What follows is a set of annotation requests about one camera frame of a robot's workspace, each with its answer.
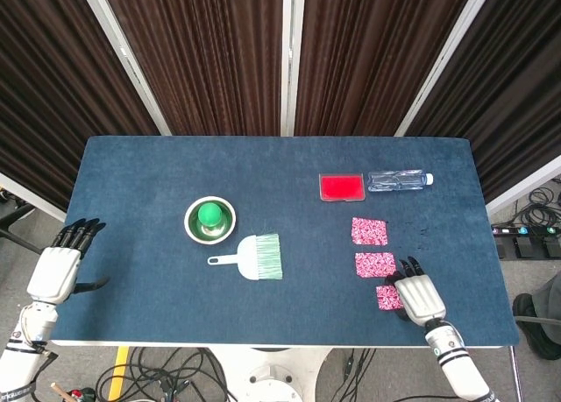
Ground power strip with lit switches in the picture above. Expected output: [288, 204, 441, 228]
[491, 224, 561, 238]

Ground white frame base rail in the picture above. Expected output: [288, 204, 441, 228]
[0, 172, 67, 222]
[485, 155, 561, 217]

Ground black coiled cable bundle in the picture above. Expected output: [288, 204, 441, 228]
[512, 187, 561, 228]

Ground stainless steel bowl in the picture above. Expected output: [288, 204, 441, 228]
[183, 195, 238, 245]

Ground brown pleated curtain panel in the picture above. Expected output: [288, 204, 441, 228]
[405, 0, 561, 204]
[0, 0, 161, 210]
[294, 0, 479, 137]
[99, 0, 285, 137]

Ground black cable with inline switch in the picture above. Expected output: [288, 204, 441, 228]
[330, 347, 404, 402]

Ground green ball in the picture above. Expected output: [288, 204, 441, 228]
[196, 203, 225, 229]

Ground white frame post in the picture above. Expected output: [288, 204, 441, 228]
[76, 0, 172, 137]
[394, 0, 503, 137]
[280, 0, 307, 137]

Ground pink patterned cloth square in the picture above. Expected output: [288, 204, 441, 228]
[351, 216, 390, 247]
[353, 251, 398, 279]
[375, 284, 404, 311]

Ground black tangled floor cables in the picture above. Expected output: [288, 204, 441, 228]
[94, 347, 238, 402]

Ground red ink pad case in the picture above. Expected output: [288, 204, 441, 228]
[318, 173, 367, 202]

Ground black shoe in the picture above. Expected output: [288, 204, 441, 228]
[512, 293, 561, 360]

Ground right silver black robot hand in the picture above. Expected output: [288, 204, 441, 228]
[383, 256, 448, 328]

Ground clear plastic water bottle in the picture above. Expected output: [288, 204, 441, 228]
[366, 169, 435, 194]

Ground grey trouser leg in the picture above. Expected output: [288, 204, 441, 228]
[532, 272, 561, 321]

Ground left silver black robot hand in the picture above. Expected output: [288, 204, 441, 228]
[25, 217, 110, 307]

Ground white brush with green bristles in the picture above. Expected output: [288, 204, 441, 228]
[207, 232, 284, 282]

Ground black floor pedal board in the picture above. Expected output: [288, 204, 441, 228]
[496, 236, 561, 260]

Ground black stand leg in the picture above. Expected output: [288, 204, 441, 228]
[0, 202, 43, 253]

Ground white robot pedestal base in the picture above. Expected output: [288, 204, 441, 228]
[205, 345, 334, 402]

